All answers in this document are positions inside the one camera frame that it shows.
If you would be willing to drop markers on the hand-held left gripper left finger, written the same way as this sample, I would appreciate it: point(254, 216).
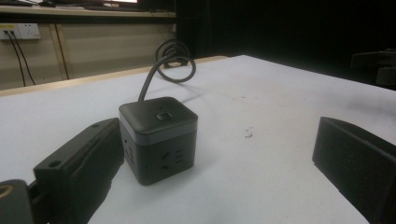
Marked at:
point(81, 168)

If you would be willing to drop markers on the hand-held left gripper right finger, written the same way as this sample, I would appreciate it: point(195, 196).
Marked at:
point(358, 161)

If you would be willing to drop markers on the black cube power socket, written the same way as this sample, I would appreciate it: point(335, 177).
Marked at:
point(157, 140)

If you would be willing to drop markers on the dark stand equipment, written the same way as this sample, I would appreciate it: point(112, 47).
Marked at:
point(378, 63)

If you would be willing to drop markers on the wooden desk with shelf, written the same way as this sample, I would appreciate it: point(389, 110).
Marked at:
point(87, 14)

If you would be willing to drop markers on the white wall socket strip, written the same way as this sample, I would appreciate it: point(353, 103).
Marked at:
point(21, 31)

